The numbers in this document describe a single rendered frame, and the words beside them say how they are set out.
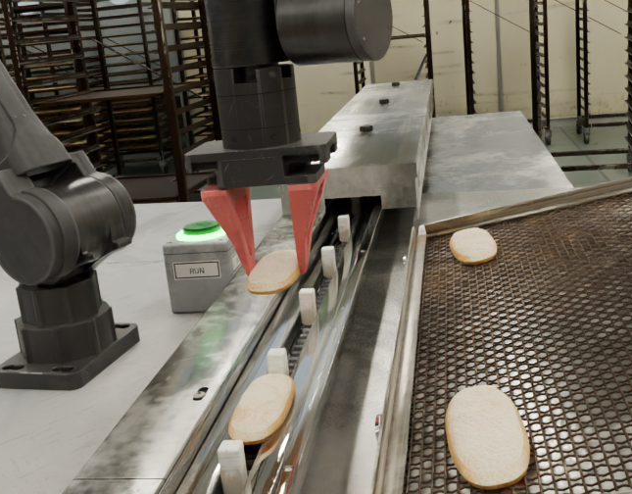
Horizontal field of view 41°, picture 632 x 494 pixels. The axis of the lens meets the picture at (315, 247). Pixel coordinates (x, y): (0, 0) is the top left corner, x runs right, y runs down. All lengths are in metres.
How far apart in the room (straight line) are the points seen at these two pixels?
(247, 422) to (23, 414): 0.24
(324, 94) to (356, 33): 7.17
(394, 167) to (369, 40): 0.52
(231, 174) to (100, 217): 0.19
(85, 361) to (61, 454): 0.14
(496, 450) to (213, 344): 0.33
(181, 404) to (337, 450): 0.11
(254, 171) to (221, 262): 0.29
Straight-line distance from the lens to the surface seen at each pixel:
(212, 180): 0.62
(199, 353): 0.67
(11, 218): 0.74
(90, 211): 0.74
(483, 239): 0.73
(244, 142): 0.59
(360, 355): 0.74
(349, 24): 0.54
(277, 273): 0.61
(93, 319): 0.77
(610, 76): 7.75
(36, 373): 0.77
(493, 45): 7.61
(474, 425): 0.43
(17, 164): 0.75
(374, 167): 1.07
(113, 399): 0.72
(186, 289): 0.89
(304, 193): 0.58
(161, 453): 0.53
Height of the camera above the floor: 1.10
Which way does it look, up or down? 15 degrees down
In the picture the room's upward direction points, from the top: 6 degrees counter-clockwise
